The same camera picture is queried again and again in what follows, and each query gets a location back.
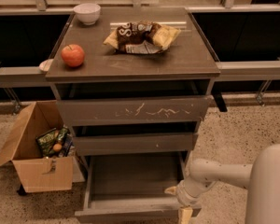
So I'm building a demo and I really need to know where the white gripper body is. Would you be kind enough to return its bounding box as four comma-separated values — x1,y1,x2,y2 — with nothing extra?
175,179,209,207

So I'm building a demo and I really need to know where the grey bottom drawer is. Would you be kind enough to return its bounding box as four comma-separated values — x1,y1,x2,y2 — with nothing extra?
74,151,203,224

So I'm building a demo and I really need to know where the grey drawer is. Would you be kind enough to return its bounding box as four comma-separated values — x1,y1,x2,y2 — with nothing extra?
57,96,208,126
74,151,203,224
74,122,198,156

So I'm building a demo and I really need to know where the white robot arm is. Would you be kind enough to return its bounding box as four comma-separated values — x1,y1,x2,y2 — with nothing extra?
165,144,280,224

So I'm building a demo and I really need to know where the grey top drawer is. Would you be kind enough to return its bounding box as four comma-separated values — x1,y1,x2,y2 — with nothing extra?
57,96,208,126

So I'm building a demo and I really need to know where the grey middle drawer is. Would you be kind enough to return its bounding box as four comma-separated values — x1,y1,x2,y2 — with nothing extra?
74,122,198,156

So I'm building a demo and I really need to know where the grey drawer cabinet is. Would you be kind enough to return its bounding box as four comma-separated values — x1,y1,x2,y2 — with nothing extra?
45,7,221,224

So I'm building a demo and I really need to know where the small orange fruit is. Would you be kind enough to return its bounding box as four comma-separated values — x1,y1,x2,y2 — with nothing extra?
53,144,63,152

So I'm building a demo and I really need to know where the cardboard box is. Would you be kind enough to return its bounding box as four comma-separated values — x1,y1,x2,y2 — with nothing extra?
0,101,73,193

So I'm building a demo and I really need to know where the green snack bag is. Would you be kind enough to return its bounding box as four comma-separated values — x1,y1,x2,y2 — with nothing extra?
35,127,68,157

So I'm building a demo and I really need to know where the brown yellow chip bag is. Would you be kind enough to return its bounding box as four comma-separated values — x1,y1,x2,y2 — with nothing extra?
104,21,181,54

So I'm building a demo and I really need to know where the red apple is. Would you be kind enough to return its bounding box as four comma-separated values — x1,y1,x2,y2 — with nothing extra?
61,44,85,67

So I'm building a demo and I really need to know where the small white round object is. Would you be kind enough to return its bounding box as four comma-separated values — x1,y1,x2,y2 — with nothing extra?
39,59,53,72

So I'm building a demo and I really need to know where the white ceramic bowl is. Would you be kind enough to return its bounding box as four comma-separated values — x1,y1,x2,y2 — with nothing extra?
73,3,101,25

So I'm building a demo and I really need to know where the grey metal rail bench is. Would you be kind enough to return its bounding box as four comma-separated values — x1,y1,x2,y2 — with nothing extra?
0,61,280,88

